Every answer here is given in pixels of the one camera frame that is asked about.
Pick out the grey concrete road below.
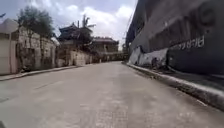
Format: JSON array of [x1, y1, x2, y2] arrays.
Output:
[[0, 61, 224, 128]]

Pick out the dark roofed house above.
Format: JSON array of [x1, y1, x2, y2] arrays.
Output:
[[55, 14, 97, 68]]

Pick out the raised concrete kerb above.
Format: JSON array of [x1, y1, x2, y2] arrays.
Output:
[[123, 61, 224, 112]]

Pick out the tall dark painted wall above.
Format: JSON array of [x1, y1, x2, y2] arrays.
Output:
[[125, 0, 224, 76]]

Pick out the pale concrete wall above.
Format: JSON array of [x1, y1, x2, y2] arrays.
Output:
[[0, 18, 57, 76]]

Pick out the tree behind wall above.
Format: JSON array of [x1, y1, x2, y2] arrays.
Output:
[[15, 5, 56, 40]]

